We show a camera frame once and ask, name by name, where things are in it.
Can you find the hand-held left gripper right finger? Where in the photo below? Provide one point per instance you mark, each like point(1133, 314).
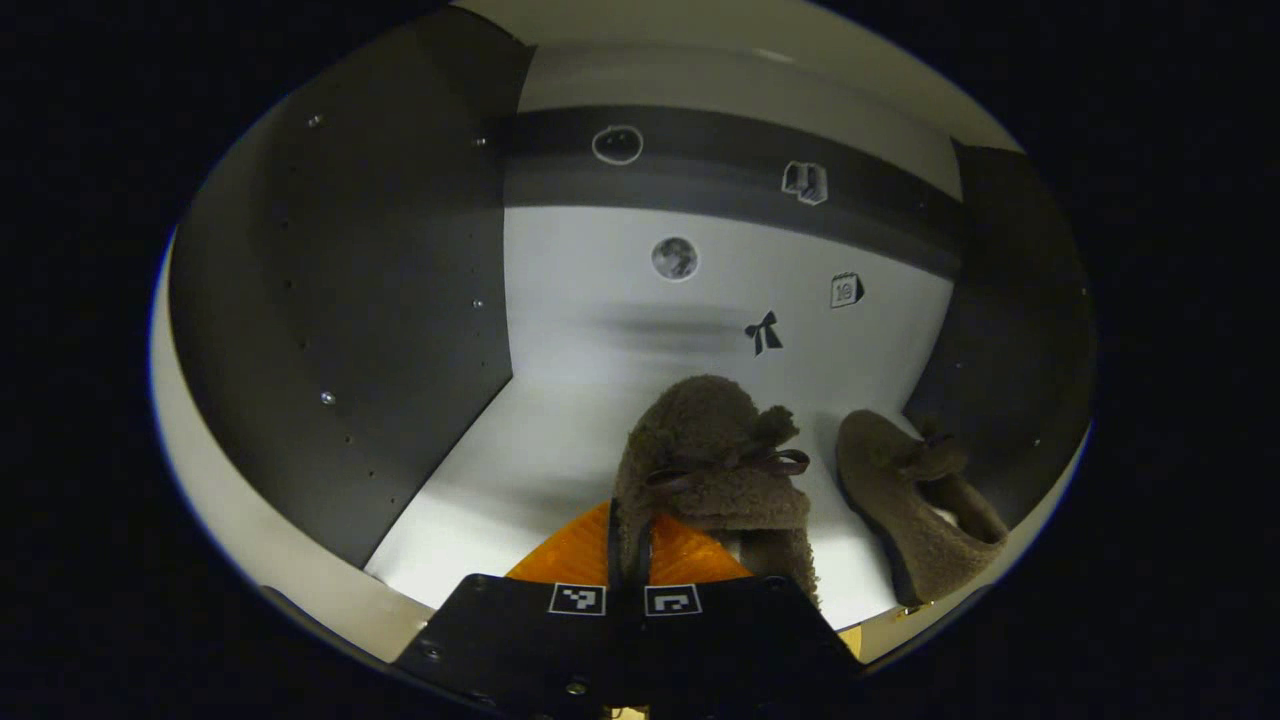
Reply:
point(643, 565)

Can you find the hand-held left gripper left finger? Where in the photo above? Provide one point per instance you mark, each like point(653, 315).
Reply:
point(615, 560)

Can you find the white shoe cabinet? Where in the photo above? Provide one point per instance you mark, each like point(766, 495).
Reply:
point(560, 440)

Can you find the brown fuzzy shoe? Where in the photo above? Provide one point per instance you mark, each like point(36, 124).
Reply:
point(700, 430)
point(900, 490)

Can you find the white shoe cabinet door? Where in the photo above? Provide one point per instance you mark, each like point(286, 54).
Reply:
point(230, 540)
point(890, 632)

